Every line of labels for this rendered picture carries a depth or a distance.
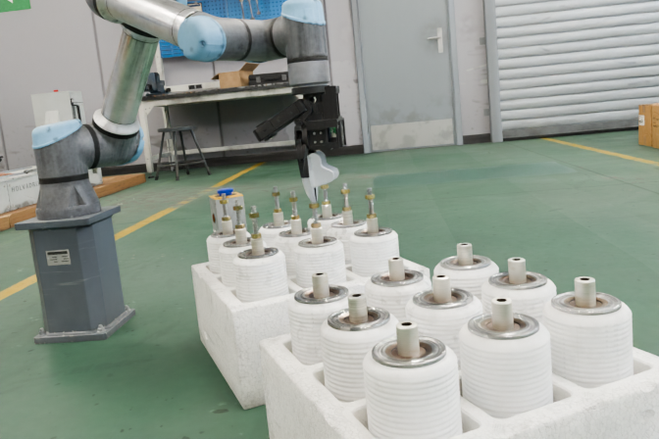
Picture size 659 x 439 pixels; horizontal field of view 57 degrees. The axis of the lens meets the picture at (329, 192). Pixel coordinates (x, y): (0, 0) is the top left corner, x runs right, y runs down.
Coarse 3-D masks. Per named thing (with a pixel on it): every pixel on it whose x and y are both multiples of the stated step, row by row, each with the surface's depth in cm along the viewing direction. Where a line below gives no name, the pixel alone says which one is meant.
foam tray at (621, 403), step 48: (288, 336) 89; (288, 384) 77; (576, 384) 67; (624, 384) 66; (288, 432) 80; (336, 432) 63; (480, 432) 59; (528, 432) 59; (576, 432) 62; (624, 432) 64
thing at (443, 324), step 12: (408, 312) 76; (420, 312) 75; (432, 312) 74; (444, 312) 73; (456, 312) 73; (468, 312) 74; (480, 312) 75; (420, 324) 75; (432, 324) 73; (444, 324) 73; (456, 324) 73; (432, 336) 74; (444, 336) 73; (456, 336) 73; (456, 348) 74
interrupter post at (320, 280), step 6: (312, 276) 83; (318, 276) 82; (324, 276) 83; (312, 282) 84; (318, 282) 83; (324, 282) 83; (318, 288) 83; (324, 288) 83; (318, 294) 83; (324, 294) 83
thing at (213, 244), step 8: (248, 232) 135; (208, 240) 132; (216, 240) 130; (224, 240) 130; (208, 248) 132; (216, 248) 130; (208, 256) 134; (216, 256) 130; (216, 264) 131; (216, 272) 131
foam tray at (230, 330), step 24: (408, 264) 122; (216, 288) 118; (288, 288) 115; (360, 288) 112; (216, 312) 117; (240, 312) 104; (264, 312) 106; (216, 336) 121; (240, 336) 104; (264, 336) 106; (216, 360) 125; (240, 360) 105; (240, 384) 105
